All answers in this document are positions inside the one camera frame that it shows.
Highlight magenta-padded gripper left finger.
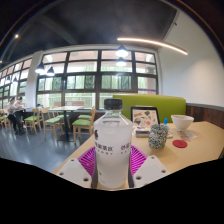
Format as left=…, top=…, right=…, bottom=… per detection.
left=55, top=145, right=100, bottom=190

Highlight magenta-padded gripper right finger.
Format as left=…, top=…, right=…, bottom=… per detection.
left=127, top=144, right=172, bottom=190

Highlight clear plastic water bottle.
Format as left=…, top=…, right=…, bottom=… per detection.
left=93, top=98, right=134, bottom=190

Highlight green speckled white mug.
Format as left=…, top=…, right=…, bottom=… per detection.
left=147, top=123, right=170, bottom=150

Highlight flat round red coaster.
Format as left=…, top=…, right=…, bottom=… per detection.
left=172, top=139, right=188, bottom=149

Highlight wooden chairs with green seats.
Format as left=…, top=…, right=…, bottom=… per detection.
left=0, top=105, right=98, bottom=144

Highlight black laptop with stickers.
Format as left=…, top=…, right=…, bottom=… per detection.
left=129, top=105, right=174, bottom=139

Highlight white ceramic bowl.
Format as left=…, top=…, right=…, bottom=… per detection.
left=170, top=114, right=195, bottom=132

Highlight square wooden dining table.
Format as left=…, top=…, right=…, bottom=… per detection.
left=48, top=105, right=84, bottom=143

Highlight black pendant lamps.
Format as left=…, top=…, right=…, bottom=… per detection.
left=11, top=44, right=130, bottom=84

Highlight long curved ceiling light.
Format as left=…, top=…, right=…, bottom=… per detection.
left=116, top=36, right=189, bottom=56

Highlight black-framed window wall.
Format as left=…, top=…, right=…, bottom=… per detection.
left=0, top=49, right=159, bottom=111

